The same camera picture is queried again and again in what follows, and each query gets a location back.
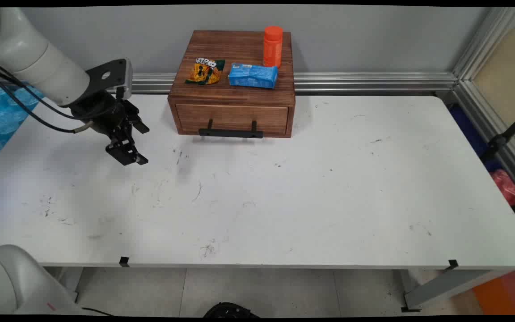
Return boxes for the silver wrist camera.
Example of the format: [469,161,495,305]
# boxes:
[115,58,133,100]

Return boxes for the blue plastic sheet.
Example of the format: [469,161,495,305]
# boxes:
[0,84,46,169]

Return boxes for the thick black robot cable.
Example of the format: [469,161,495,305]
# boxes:
[0,67,93,134]

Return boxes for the aluminium frame post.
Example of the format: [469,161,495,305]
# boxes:
[452,7,515,82]

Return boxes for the red plastic bag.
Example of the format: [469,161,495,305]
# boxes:
[490,169,515,206]

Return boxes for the orange box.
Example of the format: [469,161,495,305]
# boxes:
[472,270,515,315]

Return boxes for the black camera mounting bracket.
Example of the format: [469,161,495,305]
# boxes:
[85,60,126,106]

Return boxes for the thin black camera cable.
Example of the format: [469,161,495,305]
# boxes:
[0,58,84,120]

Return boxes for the aluminium frame rail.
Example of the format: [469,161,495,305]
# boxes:
[445,80,515,199]
[0,72,460,95]

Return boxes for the yellow green snack bag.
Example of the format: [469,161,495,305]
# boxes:
[185,57,226,85]

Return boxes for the white table leg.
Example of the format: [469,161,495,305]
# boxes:
[401,268,515,313]

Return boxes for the orange plastic bottle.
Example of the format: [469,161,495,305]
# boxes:
[263,25,283,68]

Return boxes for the blue snack packet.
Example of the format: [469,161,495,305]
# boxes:
[228,63,279,89]

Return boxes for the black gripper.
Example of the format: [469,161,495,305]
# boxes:
[71,91,150,166]

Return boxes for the black tripod pole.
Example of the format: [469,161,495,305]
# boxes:
[480,106,515,162]

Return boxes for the blue bin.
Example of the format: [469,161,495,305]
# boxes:
[447,105,502,173]

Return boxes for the black chair base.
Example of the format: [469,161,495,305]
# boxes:
[203,302,261,318]

